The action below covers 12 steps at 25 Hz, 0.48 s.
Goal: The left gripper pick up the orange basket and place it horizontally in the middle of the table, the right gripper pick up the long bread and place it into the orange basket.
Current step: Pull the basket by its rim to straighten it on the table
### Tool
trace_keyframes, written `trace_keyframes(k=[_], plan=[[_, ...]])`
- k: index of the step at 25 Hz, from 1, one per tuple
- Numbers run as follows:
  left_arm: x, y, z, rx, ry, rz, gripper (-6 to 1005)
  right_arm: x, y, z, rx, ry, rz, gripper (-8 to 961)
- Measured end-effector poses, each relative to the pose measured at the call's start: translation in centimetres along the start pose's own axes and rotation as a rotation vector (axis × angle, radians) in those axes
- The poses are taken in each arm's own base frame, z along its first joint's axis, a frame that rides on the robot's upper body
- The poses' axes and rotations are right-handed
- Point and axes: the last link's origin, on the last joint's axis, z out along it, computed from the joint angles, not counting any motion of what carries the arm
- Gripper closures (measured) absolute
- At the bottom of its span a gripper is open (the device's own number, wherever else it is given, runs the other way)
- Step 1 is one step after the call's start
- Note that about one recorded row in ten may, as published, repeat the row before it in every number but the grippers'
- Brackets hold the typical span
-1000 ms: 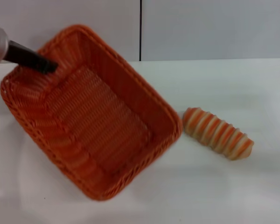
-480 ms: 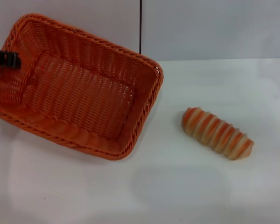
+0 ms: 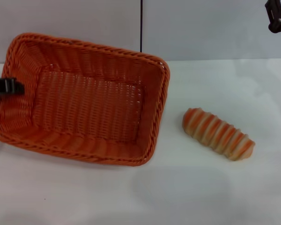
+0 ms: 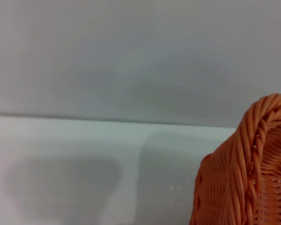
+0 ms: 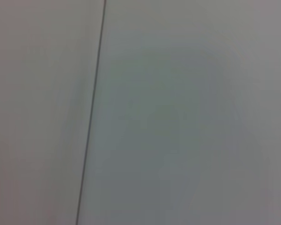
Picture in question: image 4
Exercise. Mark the orange woven plastic basket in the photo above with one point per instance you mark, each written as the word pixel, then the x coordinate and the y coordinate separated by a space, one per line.
pixel 234 178

